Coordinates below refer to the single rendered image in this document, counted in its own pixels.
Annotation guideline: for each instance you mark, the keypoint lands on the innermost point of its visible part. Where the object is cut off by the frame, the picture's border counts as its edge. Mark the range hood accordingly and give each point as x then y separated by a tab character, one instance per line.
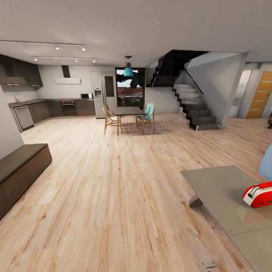
67	79

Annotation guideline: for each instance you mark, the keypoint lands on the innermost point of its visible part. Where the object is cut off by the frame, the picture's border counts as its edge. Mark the radio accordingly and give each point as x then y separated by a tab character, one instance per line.
259	195

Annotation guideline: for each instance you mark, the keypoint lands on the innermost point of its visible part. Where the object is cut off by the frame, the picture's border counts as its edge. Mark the straight chair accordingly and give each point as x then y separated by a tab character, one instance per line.
109	119
148	106
148	117
113	114

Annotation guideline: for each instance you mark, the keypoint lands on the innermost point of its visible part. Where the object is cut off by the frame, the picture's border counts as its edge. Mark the door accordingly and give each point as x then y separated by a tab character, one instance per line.
261	96

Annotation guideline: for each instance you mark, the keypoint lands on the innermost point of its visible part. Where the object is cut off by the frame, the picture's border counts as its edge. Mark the dishwasher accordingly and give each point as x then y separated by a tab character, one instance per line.
24	117

